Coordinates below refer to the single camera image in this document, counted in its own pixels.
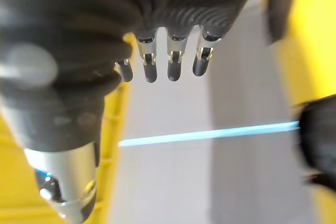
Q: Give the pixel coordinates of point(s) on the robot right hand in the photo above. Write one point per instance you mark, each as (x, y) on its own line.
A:
(65, 37)

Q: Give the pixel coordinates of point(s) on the blue floor tape strip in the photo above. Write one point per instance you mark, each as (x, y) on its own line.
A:
(210, 133)

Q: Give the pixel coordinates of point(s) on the robot right leg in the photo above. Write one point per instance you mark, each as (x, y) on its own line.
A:
(320, 140)

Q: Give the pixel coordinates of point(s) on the yellow shelf frame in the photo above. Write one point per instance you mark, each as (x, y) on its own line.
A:
(312, 32)

